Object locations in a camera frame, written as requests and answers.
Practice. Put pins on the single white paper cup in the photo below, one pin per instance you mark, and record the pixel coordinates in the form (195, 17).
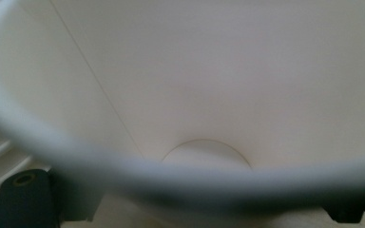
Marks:
(209, 79)

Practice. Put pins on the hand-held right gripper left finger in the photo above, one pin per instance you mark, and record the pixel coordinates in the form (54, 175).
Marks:
(22, 199)

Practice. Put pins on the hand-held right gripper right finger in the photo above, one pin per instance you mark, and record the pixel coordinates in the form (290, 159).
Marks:
(345, 215)

